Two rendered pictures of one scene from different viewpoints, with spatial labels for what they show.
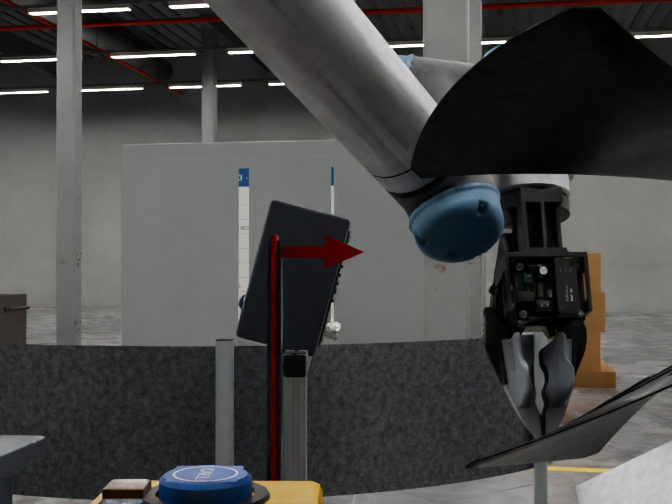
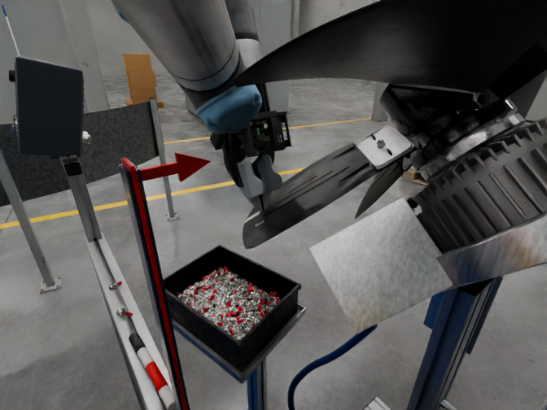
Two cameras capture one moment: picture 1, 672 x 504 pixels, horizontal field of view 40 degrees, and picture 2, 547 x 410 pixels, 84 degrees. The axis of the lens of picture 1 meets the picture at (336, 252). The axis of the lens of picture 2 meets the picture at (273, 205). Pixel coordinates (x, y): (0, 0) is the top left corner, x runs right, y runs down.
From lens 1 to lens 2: 44 cm
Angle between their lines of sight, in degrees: 45
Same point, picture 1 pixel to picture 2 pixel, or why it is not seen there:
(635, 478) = (343, 242)
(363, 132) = (187, 44)
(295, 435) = (85, 205)
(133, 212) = not seen: outside the picture
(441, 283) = (88, 71)
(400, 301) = not seen: hidden behind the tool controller
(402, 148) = (214, 57)
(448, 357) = (115, 116)
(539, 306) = (265, 147)
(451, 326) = (98, 92)
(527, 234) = not seen: hidden behind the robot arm
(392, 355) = (88, 119)
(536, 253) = (262, 115)
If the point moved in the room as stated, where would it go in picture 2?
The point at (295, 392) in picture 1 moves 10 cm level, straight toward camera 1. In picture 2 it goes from (77, 182) to (88, 198)
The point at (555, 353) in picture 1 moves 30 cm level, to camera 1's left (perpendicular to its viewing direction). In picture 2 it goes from (262, 165) to (50, 218)
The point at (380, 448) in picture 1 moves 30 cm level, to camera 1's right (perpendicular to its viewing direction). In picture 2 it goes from (94, 162) to (144, 153)
